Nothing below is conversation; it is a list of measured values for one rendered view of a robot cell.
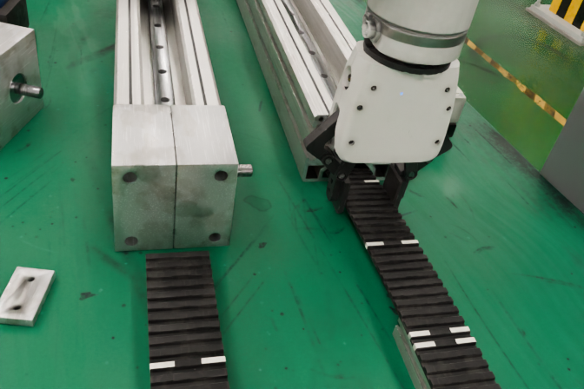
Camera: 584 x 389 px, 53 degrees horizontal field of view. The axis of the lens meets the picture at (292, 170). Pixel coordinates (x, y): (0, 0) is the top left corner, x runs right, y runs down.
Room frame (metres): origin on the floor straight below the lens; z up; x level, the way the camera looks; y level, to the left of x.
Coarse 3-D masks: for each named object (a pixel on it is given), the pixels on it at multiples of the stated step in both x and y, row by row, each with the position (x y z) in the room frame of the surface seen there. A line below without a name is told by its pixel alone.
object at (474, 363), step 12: (468, 348) 0.29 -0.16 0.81; (420, 360) 0.27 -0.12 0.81; (432, 360) 0.27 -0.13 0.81; (444, 360) 0.27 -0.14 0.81; (456, 360) 0.27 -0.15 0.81; (468, 360) 0.28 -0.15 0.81; (480, 360) 0.28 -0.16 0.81; (432, 372) 0.26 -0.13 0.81; (444, 372) 0.26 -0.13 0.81; (456, 372) 0.26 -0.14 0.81; (468, 372) 0.27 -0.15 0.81
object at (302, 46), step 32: (256, 0) 0.82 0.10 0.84; (288, 0) 0.85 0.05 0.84; (320, 0) 0.80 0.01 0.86; (256, 32) 0.78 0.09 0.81; (288, 32) 0.67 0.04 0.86; (320, 32) 0.74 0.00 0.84; (288, 64) 0.61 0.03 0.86; (320, 64) 0.66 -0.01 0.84; (288, 96) 0.59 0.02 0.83; (320, 96) 0.53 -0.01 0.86; (288, 128) 0.57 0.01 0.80
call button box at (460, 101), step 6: (456, 90) 0.65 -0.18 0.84; (456, 96) 0.64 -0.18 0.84; (462, 96) 0.64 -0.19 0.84; (456, 102) 0.64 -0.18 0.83; (462, 102) 0.64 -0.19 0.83; (456, 108) 0.64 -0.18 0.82; (462, 108) 0.64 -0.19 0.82; (456, 114) 0.64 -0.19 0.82; (450, 120) 0.64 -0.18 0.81; (456, 120) 0.64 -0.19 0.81; (450, 126) 0.64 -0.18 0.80; (450, 132) 0.64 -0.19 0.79
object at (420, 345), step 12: (408, 336) 0.29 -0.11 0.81; (420, 336) 0.29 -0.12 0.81; (432, 336) 0.29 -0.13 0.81; (444, 336) 0.29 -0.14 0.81; (456, 336) 0.30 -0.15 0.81; (468, 336) 0.30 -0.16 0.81; (420, 348) 0.28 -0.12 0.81; (432, 348) 0.28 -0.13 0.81; (444, 348) 0.28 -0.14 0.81; (456, 348) 0.29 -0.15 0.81
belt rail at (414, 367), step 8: (400, 320) 0.31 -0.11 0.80; (400, 328) 0.31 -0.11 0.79; (400, 336) 0.30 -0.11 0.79; (400, 344) 0.30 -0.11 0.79; (408, 344) 0.29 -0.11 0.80; (400, 352) 0.30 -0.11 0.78; (408, 352) 0.29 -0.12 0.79; (408, 360) 0.28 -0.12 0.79; (416, 360) 0.28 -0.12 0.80; (408, 368) 0.28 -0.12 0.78; (416, 368) 0.28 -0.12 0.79; (416, 376) 0.27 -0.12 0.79; (424, 376) 0.26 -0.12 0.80; (416, 384) 0.27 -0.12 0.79; (424, 384) 0.27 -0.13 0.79
